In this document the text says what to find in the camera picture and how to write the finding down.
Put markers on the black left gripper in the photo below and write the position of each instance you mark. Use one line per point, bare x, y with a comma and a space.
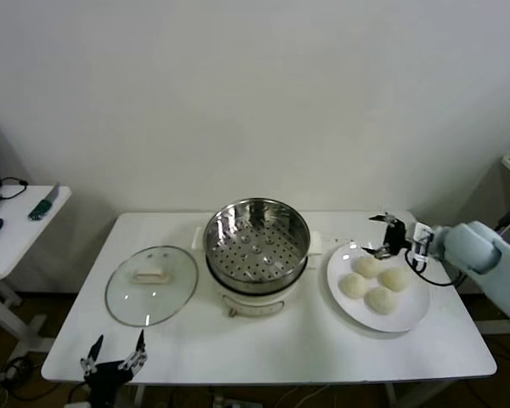
106, 374

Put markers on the white round plate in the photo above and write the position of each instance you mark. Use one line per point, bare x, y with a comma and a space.
408, 310

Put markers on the white steamed baozi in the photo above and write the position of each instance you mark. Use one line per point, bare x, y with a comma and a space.
381, 300
394, 279
367, 268
352, 285

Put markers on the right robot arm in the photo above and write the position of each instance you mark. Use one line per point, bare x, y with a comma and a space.
472, 246

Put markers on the perforated steel steamer basket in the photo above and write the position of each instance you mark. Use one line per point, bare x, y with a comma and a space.
238, 229

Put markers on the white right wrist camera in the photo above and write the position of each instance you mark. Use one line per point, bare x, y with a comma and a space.
421, 244

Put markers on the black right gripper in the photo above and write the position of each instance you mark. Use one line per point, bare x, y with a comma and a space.
395, 238

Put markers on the white electric cooker base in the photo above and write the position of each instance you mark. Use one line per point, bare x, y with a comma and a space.
255, 304

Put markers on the white side table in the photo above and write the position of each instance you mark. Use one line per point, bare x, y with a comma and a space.
21, 229

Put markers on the white table leg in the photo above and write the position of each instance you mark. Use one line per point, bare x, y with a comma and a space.
390, 396
137, 396

